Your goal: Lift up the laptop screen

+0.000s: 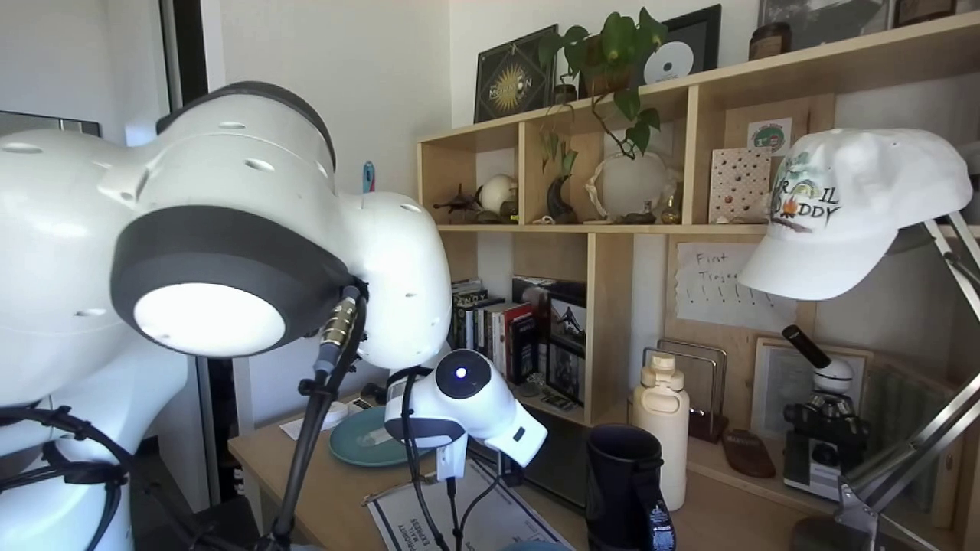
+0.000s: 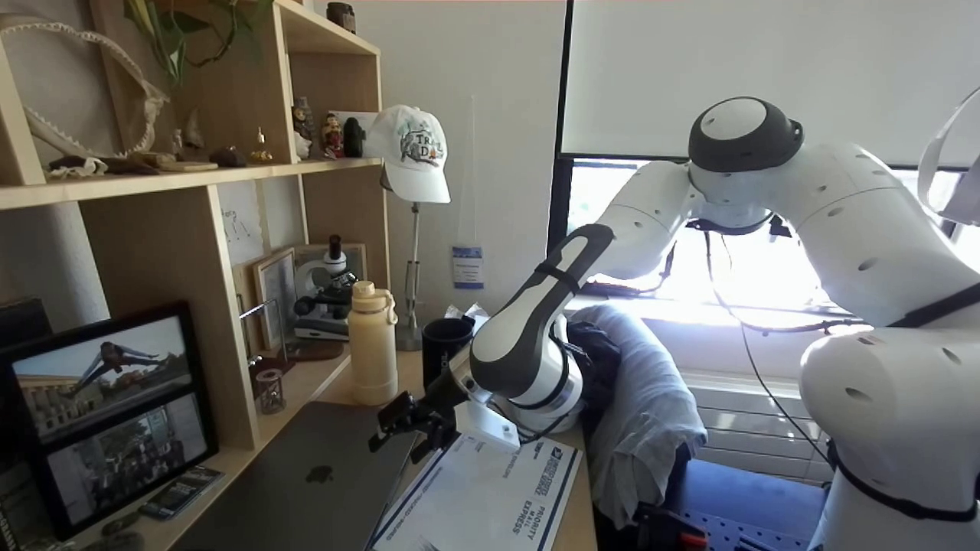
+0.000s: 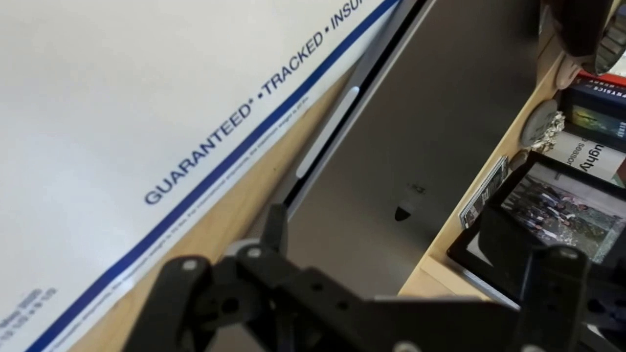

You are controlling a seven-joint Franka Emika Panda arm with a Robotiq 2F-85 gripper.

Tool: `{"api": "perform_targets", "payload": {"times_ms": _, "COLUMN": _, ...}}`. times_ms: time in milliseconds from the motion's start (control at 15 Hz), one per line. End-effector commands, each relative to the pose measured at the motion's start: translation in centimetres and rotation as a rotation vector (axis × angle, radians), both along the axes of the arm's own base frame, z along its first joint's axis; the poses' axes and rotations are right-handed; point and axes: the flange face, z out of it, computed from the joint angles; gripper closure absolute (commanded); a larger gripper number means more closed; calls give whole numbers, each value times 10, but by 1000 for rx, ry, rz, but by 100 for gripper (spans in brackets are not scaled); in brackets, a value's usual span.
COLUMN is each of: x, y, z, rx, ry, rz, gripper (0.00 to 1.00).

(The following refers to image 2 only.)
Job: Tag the small dark jar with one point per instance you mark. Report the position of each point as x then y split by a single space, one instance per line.
340 17

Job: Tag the dark grey laptop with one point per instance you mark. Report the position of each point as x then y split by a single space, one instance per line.
296 492

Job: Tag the grey cloth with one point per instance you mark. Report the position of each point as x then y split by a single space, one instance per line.
654 408

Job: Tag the small glass jar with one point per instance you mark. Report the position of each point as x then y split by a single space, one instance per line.
271 389

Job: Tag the black white microscope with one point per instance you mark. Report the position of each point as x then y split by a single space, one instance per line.
324 295

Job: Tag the black double photo frame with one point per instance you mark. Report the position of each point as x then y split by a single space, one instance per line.
110 418

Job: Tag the white mailing envelope blue stripe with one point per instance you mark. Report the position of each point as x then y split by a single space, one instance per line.
491 499

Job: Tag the light wooden shelf unit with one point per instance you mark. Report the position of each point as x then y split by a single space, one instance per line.
163 255

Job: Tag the cream water bottle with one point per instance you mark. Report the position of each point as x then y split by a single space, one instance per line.
371 346

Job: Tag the wooden framed picture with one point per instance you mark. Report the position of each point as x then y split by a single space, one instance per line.
273 302

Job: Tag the dark cloth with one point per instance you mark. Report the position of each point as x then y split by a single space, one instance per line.
598 362

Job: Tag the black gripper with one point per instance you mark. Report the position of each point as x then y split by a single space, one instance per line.
432 408

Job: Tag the white bone sculpture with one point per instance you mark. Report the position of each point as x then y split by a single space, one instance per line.
142 96

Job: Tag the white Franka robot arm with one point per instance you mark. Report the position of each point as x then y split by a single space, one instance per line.
866 233

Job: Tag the metal desk lamp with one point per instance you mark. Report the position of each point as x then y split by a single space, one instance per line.
412 275

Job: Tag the blue perforated panel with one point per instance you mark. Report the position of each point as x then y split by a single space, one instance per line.
745 508

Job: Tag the blue white wall sticker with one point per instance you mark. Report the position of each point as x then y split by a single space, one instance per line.
465 266

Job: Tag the small brown figurine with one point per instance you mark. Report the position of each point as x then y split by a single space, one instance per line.
327 138

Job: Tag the white baseball cap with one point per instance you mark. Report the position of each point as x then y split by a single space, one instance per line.
415 153

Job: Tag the white roller blind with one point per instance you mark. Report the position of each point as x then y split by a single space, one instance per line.
766 71

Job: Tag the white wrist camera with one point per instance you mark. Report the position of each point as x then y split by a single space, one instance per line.
484 422

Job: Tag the green leafy potted plant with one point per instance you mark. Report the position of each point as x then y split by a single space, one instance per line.
168 32

